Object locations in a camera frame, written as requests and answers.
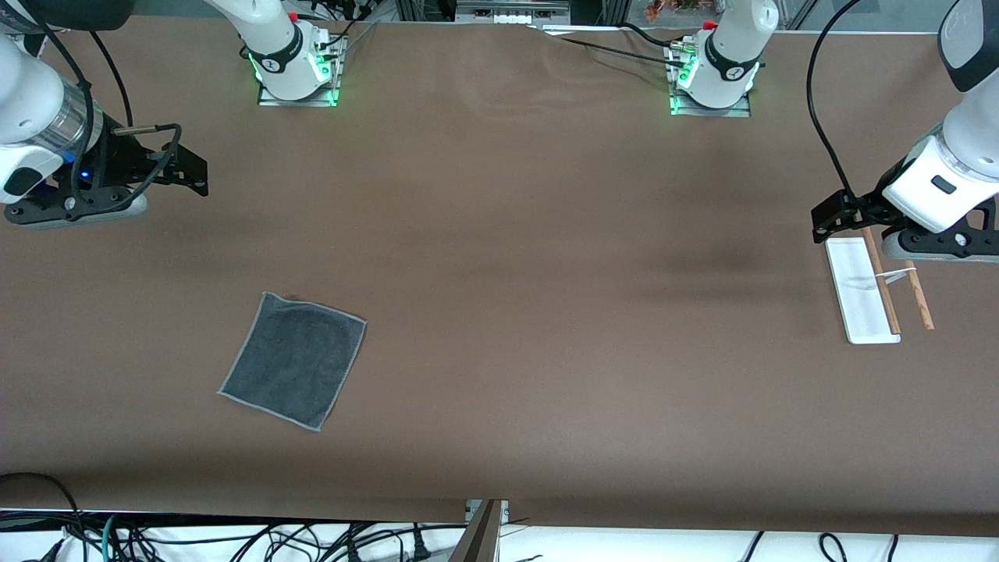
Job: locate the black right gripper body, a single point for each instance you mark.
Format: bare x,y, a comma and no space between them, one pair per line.
125,158

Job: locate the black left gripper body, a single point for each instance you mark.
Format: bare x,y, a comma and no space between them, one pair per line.
872,204

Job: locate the grey and pink towel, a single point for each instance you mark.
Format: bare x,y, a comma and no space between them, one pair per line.
293,363

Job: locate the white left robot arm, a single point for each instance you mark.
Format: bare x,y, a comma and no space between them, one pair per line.
972,133

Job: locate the white rack with wooden rods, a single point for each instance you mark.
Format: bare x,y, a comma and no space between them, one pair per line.
858,297

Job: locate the orange plastic items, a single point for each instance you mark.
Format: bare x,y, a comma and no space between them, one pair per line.
679,8

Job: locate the brown table cover sheet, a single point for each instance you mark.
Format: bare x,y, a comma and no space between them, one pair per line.
546,234

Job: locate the white flat sheet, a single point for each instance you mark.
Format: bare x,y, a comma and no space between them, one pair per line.
581,30

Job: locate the grey power strip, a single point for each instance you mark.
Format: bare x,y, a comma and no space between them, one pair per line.
511,11

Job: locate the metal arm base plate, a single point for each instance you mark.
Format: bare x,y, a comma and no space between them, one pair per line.
734,112
273,100

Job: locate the metal frame beam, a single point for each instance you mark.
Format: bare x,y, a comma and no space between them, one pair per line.
480,538

